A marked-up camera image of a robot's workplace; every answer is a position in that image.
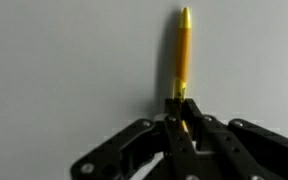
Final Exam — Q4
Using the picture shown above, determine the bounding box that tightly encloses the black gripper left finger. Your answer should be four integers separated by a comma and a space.
70, 99, 196, 180

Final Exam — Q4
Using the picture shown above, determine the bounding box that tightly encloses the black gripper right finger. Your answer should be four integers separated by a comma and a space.
181, 99, 288, 180

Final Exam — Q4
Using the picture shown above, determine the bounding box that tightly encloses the yellow pen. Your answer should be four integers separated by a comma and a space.
172, 6, 192, 103

